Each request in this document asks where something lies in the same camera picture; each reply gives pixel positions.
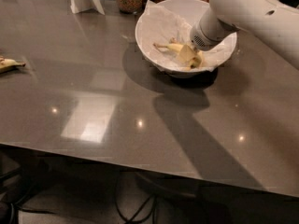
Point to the white paper liner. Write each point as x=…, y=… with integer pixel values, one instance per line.
x=162, y=31

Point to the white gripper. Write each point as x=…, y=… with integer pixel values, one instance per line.
x=202, y=39

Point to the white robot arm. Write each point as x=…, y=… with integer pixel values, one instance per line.
x=275, y=24

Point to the black table leg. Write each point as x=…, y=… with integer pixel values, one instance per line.
x=33, y=171

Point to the white bowl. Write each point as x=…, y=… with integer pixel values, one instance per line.
x=162, y=25

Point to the banana at left edge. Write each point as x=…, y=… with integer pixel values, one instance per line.
x=7, y=64

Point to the yellow banana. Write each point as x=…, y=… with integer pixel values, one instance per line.
x=175, y=46

